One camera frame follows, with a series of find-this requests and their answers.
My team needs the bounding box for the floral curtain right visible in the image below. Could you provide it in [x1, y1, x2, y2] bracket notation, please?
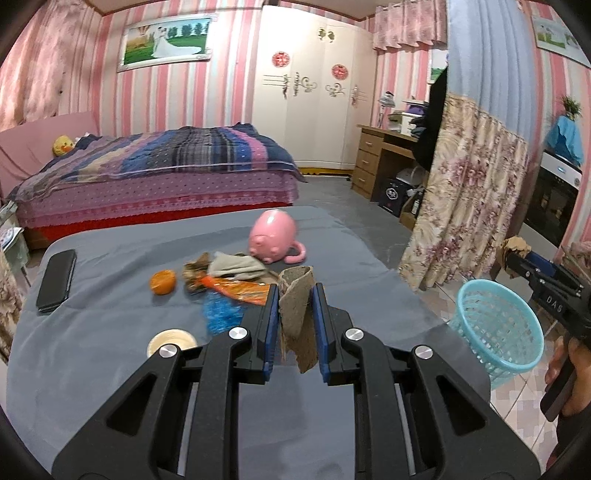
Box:
[399, 1, 536, 290]

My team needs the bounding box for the white plastic lid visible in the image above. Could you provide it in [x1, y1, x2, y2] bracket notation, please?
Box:
[146, 329, 197, 357]

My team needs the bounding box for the blue plastic bag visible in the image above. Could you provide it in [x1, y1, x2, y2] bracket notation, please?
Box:
[202, 290, 245, 336]

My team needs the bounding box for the brown paper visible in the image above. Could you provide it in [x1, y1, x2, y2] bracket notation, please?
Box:
[182, 252, 211, 294]

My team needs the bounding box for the beige cloth pouch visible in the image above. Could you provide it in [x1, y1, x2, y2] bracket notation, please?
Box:
[207, 252, 267, 281]

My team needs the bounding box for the light blue plastic basket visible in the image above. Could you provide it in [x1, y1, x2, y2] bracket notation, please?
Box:
[449, 279, 544, 389]

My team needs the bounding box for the pink window curtain right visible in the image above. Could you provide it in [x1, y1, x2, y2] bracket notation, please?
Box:
[373, 0, 448, 51]

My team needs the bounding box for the small wall picture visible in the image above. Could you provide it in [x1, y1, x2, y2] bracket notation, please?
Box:
[532, 16, 590, 68]

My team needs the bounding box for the wooden desk with drawers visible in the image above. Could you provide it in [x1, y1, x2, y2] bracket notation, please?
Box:
[351, 125, 418, 202]

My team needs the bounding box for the curled cardboard scrap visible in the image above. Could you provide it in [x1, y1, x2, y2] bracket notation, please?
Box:
[279, 265, 318, 374]

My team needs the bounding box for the pink pig mug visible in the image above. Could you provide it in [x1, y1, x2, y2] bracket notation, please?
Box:
[249, 209, 307, 265]

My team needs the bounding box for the yellow duck plush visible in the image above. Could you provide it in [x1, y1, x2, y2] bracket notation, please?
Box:
[52, 135, 75, 157]

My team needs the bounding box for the person right hand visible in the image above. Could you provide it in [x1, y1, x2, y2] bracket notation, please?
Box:
[545, 337, 591, 417]

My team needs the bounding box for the black box under desk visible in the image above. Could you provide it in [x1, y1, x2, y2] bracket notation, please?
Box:
[378, 178, 415, 217]

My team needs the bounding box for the pink window curtain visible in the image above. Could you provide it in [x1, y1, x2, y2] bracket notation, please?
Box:
[1, 1, 101, 130]
[373, 0, 448, 51]

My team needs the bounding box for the pink window curtain left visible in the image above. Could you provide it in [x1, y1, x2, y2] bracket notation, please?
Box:
[1, 1, 101, 130]

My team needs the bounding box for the desk lamp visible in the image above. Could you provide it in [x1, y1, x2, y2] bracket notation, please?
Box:
[378, 91, 396, 128]

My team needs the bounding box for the framed wedding photo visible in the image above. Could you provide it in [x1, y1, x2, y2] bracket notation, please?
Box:
[117, 14, 217, 72]

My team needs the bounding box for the potted green plant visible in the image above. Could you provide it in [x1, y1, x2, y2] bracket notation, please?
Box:
[561, 95, 582, 122]

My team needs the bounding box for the bed with striped quilt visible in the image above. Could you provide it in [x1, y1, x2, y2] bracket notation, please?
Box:
[8, 123, 304, 243]

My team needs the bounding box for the floral curtain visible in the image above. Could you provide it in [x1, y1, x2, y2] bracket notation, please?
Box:
[399, 1, 536, 290]
[0, 251, 23, 364]

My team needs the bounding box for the blue cloth covered object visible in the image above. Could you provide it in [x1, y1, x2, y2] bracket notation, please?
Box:
[545, 115, 584, 167]

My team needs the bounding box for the floral curtain left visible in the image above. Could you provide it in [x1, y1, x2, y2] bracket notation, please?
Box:
[0, 251, 23, 364]

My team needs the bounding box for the orange snack bag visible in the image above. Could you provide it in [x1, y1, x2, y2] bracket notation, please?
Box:
[200, 275, 270, 306]

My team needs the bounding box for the white wardrobe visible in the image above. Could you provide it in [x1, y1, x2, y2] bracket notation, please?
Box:
[252, 6, 377, 170]

